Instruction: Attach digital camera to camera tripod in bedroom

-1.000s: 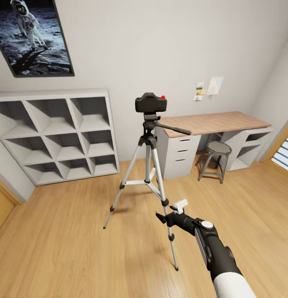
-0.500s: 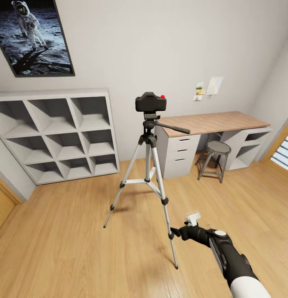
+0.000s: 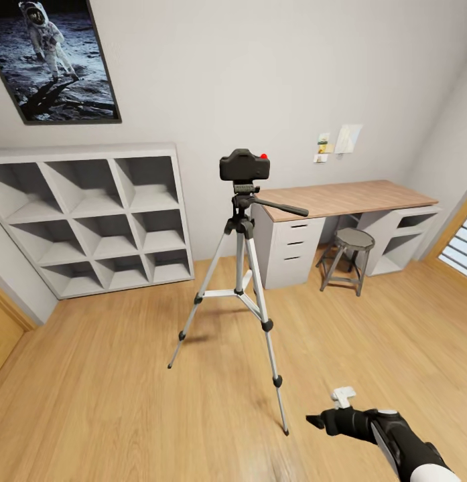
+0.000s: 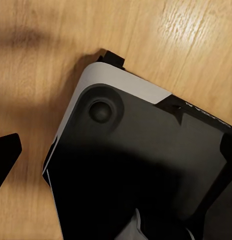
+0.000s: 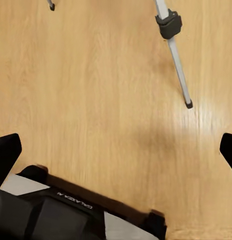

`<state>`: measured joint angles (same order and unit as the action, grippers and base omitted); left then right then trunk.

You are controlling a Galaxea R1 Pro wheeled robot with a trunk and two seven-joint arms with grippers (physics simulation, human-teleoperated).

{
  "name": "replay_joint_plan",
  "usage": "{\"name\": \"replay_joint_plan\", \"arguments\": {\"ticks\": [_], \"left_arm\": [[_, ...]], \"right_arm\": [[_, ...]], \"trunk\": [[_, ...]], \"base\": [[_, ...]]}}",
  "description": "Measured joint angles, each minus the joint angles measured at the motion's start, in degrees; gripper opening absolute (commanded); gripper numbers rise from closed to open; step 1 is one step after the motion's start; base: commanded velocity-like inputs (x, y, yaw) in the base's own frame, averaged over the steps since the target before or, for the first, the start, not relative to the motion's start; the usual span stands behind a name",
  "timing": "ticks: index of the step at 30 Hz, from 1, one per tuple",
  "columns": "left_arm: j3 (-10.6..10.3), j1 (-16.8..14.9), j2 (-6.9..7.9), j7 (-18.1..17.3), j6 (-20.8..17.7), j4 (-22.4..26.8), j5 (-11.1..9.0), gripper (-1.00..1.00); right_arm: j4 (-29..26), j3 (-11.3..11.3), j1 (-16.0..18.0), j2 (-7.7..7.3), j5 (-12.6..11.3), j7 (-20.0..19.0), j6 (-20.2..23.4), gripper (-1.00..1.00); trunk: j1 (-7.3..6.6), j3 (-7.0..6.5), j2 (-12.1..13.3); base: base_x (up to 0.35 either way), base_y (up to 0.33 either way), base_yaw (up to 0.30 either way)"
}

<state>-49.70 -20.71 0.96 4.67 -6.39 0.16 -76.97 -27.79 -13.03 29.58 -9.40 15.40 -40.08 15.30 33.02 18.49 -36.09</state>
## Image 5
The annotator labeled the camera tripod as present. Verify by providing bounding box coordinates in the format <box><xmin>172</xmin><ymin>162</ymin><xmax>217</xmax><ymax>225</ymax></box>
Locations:
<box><xmin>47</xmin><ymin>0</ymin><xmax>193</xmax><ymax>108</ymax></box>

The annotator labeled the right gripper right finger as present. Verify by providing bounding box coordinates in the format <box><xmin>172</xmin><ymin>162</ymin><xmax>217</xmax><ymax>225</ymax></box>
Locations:
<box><xmin>220</xmin><ymin>133</ymin><xmax>232</xmax><ymax>168</ymax></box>

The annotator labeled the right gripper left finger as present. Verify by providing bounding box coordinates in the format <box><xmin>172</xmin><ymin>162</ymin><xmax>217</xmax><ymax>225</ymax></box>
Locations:
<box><xmin>0</xmin><ymin>133</ymin><xmax>22</xmax><ymax>186</ymax></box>

